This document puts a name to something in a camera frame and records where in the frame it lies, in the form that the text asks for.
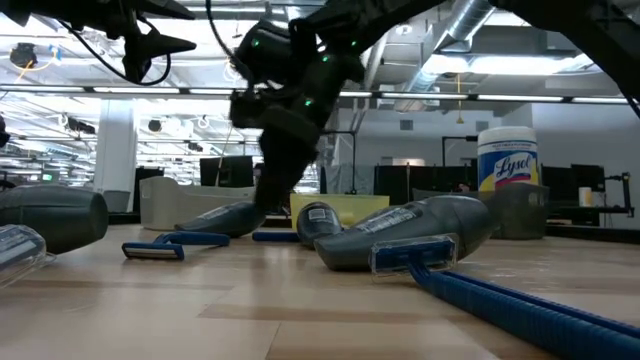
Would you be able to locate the black light bar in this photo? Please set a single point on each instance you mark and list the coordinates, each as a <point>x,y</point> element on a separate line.
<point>425,95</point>

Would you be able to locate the black partition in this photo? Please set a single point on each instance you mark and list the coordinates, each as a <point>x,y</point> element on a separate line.
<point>425,177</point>

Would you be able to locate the black equipment desk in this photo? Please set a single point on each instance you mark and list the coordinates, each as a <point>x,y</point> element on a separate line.
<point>570,182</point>

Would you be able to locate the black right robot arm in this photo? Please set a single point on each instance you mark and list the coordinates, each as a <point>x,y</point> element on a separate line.
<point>575,25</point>

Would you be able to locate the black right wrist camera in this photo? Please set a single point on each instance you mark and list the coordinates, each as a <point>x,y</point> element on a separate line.
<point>245,110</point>

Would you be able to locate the dark grey plastic bin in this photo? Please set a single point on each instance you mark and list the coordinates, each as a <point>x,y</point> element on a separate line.
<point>520,210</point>

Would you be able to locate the silver ventilation duct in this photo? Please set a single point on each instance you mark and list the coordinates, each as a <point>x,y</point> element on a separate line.
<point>467,22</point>

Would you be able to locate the black stand frame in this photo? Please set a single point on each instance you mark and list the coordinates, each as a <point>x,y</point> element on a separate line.
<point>457,137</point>
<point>340,132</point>

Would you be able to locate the white building pillar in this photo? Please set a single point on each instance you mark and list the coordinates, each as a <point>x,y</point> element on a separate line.
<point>115,150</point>

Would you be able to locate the black computer monitor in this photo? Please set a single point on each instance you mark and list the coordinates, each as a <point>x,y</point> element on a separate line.
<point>227,172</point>

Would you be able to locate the light grey plastic bin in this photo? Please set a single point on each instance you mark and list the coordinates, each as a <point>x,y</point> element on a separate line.
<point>165,205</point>

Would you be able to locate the Lysol wipes canister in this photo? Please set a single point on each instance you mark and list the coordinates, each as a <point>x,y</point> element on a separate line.
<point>507,165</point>

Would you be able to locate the black dome camera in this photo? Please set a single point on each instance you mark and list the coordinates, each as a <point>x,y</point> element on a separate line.
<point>23,55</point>

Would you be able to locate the yellow plastic bin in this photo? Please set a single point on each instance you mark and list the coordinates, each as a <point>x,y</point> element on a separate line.
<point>360,207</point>

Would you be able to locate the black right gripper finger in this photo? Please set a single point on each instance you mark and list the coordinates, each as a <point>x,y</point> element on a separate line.
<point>300,160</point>
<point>272,170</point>

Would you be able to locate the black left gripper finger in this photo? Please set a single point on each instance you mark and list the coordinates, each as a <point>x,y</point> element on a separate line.
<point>142,50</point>
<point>160,10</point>

